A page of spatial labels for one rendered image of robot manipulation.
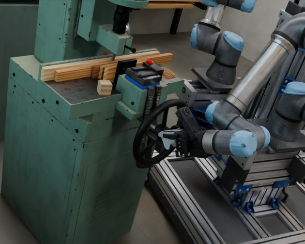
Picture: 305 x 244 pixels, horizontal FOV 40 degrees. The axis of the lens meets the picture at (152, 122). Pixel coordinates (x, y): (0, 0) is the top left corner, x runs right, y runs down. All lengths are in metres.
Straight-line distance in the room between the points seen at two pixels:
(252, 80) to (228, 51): 0.71
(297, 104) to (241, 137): 0.57
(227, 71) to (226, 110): 0.77
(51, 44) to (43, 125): 0.35
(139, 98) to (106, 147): 0.29
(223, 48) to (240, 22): 3.22
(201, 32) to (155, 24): 3.03
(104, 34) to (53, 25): 0.25
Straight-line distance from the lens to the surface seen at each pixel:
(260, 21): 5.13
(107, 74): 1.59
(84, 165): 1.66
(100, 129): 1.60
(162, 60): 1.92
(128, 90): 1.54
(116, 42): 1.62
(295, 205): 2.58
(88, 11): 1.68
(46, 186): 1.91
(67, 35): 1.75
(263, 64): 1.39
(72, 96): 1.48
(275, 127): 1.80
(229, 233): 2.18
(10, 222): 2.25
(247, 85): 1.37
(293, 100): 1.75
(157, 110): 1.45
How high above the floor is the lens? 1.62
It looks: 30 degrees down
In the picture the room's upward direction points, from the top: 16 degrees clockwise
